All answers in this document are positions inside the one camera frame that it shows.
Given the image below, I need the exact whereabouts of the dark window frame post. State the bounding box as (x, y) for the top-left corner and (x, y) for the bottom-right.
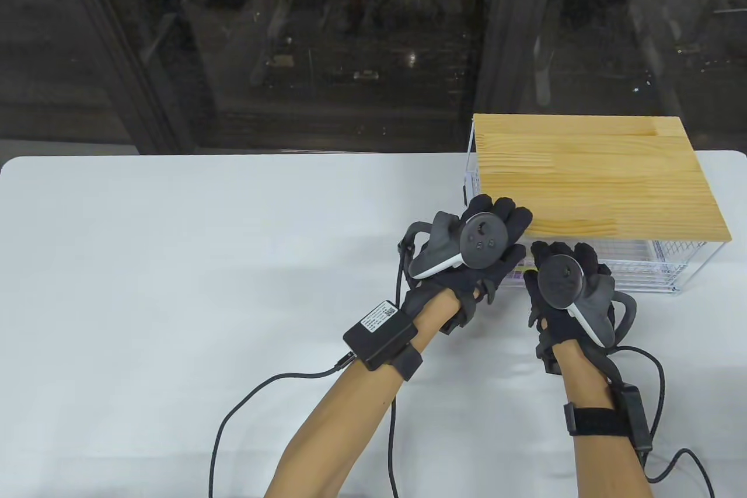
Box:
(473, 0), (561, 116)
(50, 0), (217, 154)

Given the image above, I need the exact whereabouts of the light wooden board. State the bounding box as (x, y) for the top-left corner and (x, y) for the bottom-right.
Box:
(472, 114), (733, 242)

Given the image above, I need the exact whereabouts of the white wire drawer rack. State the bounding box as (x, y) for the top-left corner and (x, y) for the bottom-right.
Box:
(465, 116), (731, 294)

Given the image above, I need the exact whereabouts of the person's right forearm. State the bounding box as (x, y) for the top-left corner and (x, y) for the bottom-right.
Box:
(551, 340), (657, 498)

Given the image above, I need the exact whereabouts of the black labelled wrist camera box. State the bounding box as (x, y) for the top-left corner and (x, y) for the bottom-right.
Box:
(343, 301), (419, 371)

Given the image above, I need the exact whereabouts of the person's right hand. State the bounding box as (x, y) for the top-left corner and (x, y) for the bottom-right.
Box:
(523, 240), (619, 374)

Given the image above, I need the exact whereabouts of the black wrist strap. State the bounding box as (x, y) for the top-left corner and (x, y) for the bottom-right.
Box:
(391, 343), (424, 379)
(563, 402), (631, 437)

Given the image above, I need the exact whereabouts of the black and white controller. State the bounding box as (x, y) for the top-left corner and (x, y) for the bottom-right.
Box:
(536, 255), (637, 348)
(399, 212), (508, 280)

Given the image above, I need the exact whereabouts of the black cable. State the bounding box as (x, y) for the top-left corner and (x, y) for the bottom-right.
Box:
(607, 346), (715, 498)
(207, 352), (403, 498)

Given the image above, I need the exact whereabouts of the person's left hand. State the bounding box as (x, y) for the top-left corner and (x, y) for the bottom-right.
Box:
(402, 194), (533, 335)

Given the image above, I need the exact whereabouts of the person's left forearm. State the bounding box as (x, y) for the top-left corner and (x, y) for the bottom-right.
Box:
(263, 288), (462, 498)

